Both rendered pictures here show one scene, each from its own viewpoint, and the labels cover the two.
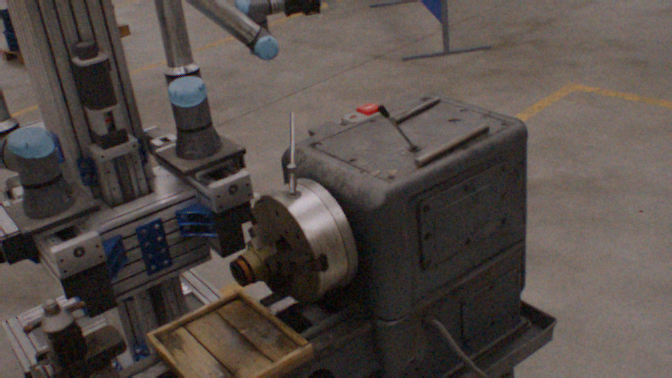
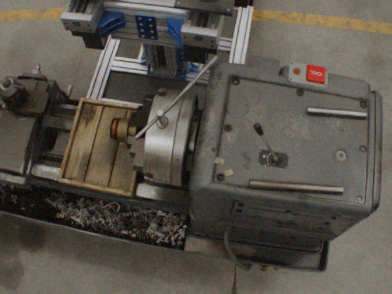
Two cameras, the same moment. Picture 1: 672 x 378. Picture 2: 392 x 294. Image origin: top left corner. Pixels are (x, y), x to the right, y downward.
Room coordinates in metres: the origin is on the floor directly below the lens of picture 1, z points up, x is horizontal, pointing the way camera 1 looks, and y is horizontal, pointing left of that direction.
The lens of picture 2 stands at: (1.35, -0.39, 2.53)
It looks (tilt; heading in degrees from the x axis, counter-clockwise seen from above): 69 degrees down; 45
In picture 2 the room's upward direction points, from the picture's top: 2 degrees counter-clockwise
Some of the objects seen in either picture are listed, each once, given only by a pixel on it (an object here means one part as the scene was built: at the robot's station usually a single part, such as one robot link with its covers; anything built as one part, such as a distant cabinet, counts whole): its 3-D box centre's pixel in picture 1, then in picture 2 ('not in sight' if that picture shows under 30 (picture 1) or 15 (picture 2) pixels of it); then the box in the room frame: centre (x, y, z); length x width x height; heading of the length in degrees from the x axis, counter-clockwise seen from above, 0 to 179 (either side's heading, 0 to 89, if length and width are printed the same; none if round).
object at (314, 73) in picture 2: (369, 110); (315, 74); (2.15, -0.14, 1.26); 0.06 x 0.06 x 0.02; 34
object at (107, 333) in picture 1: (82, 358); (25, 103); (1.44, 0.65, 0.99); 0.20 x 0.10 x 0.05; 124
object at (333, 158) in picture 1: (407, 192); (286, 152); (1.95, -0.22, 1.06); 0.59 x 0.48 x 0.39; 124
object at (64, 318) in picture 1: (54, 317); (8, 85); (1.43, 0.68, 1.13); 0.08 x 0.08 x 0.03
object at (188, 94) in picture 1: (189, 101); not in sight; (2.24, 0.41, 1.33); 0.13 x 0.12 x 0.14; 11
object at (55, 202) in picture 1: (45, 190); not in sight; (1.97, 0.83, 1.21); 0.15 x 0.15 x 0.10
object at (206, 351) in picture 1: (227, 345); (105, 145); (1.57, 0.32, 0.89); 0.36 x 0.30 x 0.04; 34
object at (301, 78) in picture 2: (365, 120); (307, 78); (2.13, -0.13, 1.23); 0.13 x 0.08 x 0.05; 124
